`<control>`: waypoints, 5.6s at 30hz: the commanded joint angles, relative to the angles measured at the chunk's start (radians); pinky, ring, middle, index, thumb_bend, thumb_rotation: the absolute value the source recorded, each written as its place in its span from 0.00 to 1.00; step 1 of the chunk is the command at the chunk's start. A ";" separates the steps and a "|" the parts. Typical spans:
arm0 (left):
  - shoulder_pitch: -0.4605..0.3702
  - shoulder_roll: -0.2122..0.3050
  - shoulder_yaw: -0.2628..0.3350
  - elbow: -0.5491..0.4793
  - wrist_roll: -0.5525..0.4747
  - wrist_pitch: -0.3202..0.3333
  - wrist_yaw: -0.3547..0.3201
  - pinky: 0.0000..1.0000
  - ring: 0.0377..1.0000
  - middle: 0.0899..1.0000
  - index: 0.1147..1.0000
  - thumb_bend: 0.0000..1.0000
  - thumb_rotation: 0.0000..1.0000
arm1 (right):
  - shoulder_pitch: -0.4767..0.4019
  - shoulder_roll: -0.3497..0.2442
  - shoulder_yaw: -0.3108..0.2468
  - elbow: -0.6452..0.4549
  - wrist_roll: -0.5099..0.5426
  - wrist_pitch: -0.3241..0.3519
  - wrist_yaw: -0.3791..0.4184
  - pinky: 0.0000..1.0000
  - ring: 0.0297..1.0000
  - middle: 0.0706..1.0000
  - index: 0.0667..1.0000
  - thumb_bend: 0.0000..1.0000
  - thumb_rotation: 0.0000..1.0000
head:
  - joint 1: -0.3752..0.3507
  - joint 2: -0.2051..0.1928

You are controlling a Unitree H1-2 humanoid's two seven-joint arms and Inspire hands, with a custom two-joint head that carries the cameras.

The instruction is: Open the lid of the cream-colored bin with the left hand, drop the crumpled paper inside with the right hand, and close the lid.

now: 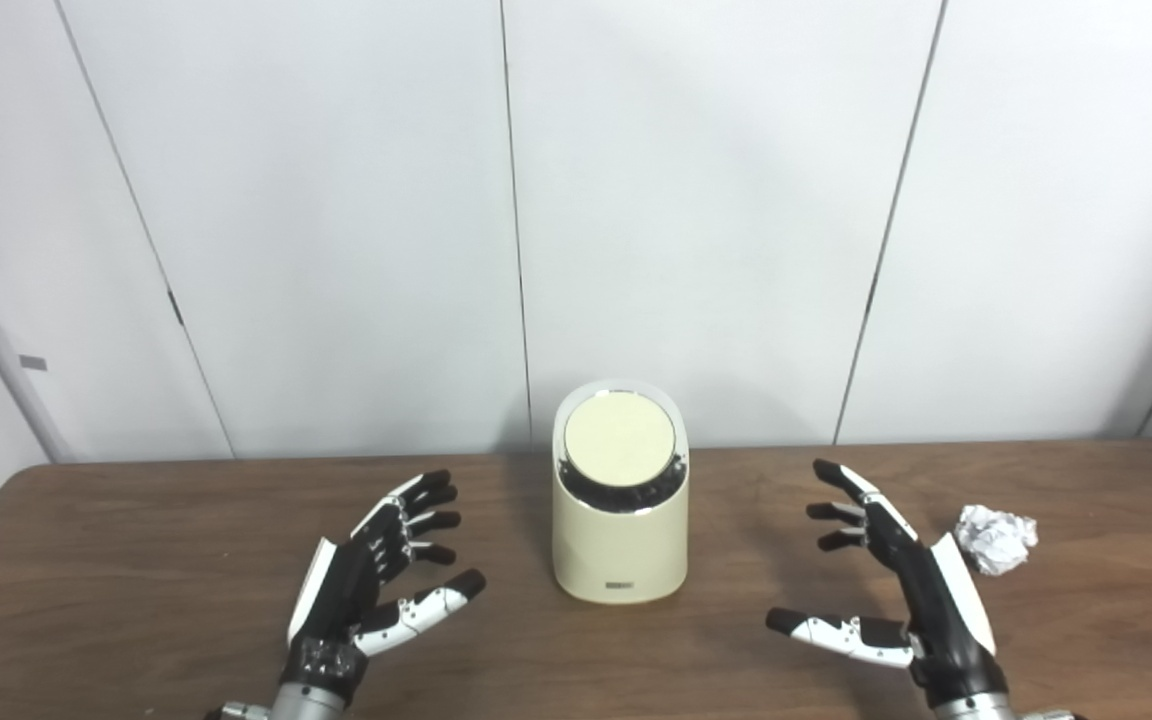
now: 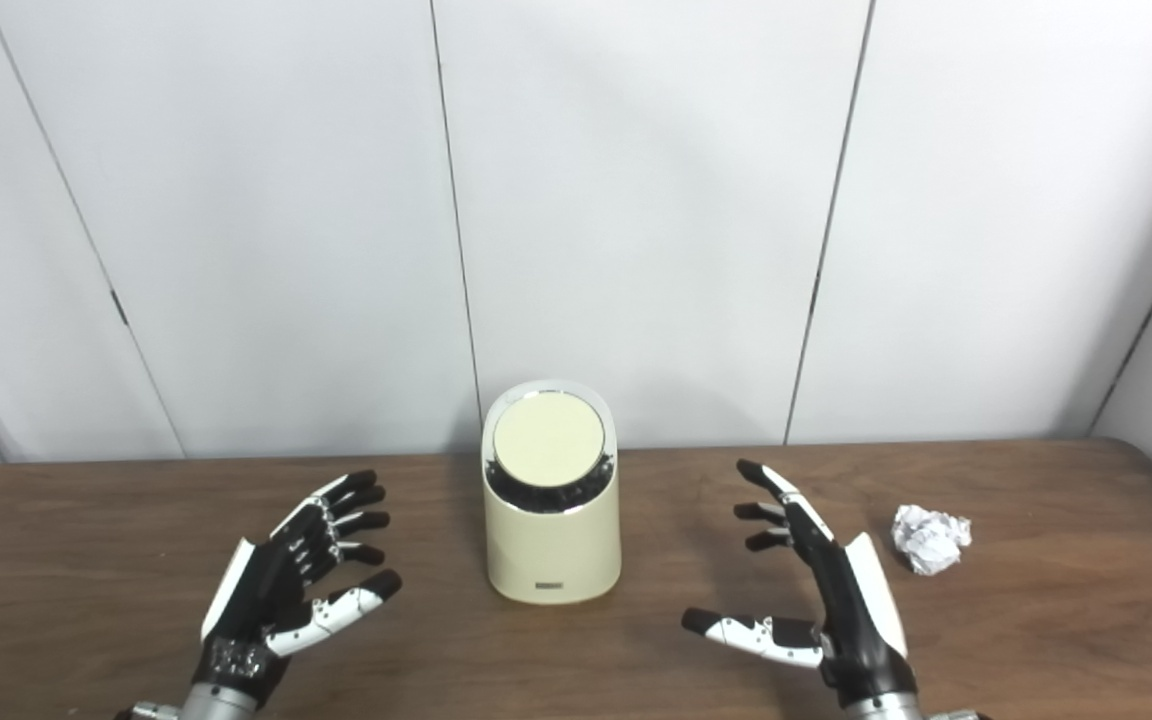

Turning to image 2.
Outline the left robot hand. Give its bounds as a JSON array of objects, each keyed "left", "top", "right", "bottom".
[{"left": 186, "top": 470, "right": 404, "bottom": 713}]

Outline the round cream bin lid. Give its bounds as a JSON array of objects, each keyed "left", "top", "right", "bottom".
[{"left": 492, "top": 392, "right": 607, "bottom": 489}]

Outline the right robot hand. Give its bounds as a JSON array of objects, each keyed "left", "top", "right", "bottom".
[{"left": 681, "top": 459, "right": 922, "bottom": 711}]

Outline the white paper ball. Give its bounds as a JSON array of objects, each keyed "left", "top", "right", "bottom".
[{"left": 890, "top": 504, "right": 973, "bottom": 577}]

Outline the cream-colored bin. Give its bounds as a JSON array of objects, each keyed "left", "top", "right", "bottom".
[{"left": 481, "top": 380, "right": 624, "bottom": 606}]

